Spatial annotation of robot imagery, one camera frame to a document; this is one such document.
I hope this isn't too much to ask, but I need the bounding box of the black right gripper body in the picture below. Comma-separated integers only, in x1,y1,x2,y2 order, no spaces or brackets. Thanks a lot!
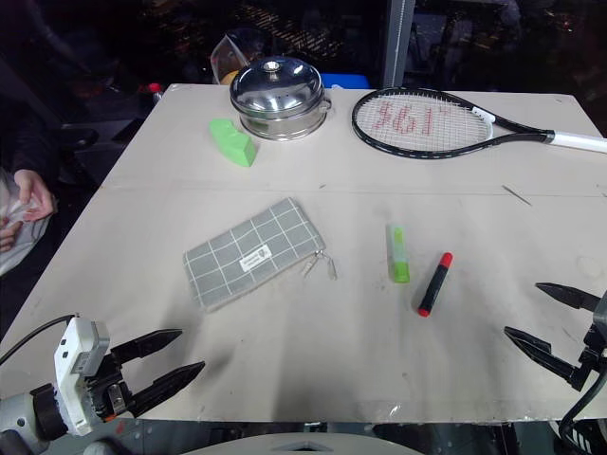
579,289,607,376

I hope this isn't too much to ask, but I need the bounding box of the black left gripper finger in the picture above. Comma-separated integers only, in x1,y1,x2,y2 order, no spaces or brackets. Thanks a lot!
126,361,207,419
110,329,184,366

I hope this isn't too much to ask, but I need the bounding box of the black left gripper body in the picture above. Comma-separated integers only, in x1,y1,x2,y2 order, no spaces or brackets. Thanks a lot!
87,349,139,424

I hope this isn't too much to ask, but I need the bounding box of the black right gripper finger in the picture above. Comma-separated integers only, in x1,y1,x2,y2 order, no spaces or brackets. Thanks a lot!
535,282,600,313
503,325,590,392

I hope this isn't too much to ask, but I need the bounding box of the black marker with red ends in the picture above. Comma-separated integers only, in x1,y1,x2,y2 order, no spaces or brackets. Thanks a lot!
416,251,454,319

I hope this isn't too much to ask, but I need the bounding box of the clear plastic bag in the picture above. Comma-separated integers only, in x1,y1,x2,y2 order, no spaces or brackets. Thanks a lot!
210,27,261,87
182,196,340,315

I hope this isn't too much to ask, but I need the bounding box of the person's right hand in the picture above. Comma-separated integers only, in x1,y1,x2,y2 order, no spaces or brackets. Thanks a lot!
0,219,25,253

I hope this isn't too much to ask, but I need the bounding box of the person's left hand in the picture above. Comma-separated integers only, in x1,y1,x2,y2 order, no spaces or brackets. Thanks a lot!
13,168,57,223

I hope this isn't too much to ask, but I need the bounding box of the thin stick on table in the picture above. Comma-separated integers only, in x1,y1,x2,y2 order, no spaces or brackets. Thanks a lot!
502,184,533,208

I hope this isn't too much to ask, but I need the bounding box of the grey robot torso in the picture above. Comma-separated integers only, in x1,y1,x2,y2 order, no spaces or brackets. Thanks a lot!
208,428,405,455

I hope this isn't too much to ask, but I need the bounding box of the white garment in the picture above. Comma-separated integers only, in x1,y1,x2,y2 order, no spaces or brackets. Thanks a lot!
0,168,51,277

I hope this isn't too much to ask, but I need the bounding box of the black white tennis racket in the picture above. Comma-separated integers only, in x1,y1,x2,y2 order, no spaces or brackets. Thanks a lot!
351,86,607,158

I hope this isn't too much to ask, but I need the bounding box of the dark chair armrest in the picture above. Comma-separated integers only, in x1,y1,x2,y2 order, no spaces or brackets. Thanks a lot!
60,126,100,149

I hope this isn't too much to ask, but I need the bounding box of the green foam block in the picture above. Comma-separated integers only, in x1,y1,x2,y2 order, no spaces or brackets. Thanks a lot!
208,118,256,169

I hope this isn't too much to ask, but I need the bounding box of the stainless steel pot with lid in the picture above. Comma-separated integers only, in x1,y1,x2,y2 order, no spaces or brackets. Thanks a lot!
229,57,334,142

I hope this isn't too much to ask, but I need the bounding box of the grey metal pillar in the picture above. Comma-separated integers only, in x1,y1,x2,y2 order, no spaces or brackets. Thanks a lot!
380,0,417,89

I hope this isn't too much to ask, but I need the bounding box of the blue container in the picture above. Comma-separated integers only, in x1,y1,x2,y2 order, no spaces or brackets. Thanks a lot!
322,72,371,91

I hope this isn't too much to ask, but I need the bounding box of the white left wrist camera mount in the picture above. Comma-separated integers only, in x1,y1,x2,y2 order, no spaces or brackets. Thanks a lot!
53,316,113,436

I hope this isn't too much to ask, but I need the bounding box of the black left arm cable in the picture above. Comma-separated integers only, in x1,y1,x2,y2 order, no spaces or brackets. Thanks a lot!
0,314,78,367

